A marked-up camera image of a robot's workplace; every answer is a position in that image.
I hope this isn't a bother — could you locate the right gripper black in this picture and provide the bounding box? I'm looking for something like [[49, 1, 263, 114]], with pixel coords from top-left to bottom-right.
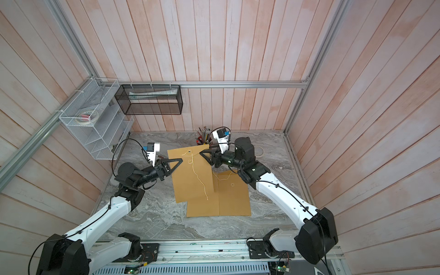
[[201, 146, 246, 173]]

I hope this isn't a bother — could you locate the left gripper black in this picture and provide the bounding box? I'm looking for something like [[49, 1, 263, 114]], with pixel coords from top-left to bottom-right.
[[134, 158, 183, 187]]

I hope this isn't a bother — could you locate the brown file bag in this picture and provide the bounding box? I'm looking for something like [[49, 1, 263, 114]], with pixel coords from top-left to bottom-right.
[[186, 197, 220, 218], [213, 171, 252, 216], [167, 144, 214, 203]]

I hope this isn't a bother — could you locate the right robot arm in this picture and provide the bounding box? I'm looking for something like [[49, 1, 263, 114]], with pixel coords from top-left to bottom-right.
[[200, 137, 338, 265]]

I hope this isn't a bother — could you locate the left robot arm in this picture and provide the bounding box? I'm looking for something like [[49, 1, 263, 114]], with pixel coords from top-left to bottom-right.
[[36, 158, 183, 275]]

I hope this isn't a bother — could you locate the masking tape roll on table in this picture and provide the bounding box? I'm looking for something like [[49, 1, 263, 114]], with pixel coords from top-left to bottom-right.
[[257, 146, 264, 158]]

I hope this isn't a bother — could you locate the black mesh basket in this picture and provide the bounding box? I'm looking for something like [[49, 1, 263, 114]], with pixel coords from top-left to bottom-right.
[[115, 84, 183, 115]]

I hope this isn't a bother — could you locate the tape roll in rack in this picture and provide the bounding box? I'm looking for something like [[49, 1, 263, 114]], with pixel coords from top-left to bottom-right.
[[74, 110, 98, 126]]

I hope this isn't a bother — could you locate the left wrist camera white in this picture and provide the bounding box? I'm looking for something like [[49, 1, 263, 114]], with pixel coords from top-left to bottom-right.
[[143, 142, 160, 166]]

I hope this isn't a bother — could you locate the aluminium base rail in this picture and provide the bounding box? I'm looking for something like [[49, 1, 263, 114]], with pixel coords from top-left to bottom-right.
[[58, 238, 346, 267]]

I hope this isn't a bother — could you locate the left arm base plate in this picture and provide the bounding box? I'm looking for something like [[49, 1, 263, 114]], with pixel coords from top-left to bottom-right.
[[113, 243, 160, 264]]

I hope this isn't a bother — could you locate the white wire shelf rack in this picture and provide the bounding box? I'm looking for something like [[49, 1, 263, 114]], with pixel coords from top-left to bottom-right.
[[60, 78, 134, 160]]

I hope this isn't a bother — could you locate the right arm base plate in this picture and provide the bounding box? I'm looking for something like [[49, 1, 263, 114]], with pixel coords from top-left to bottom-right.
[[246, 238, 295, 259]]

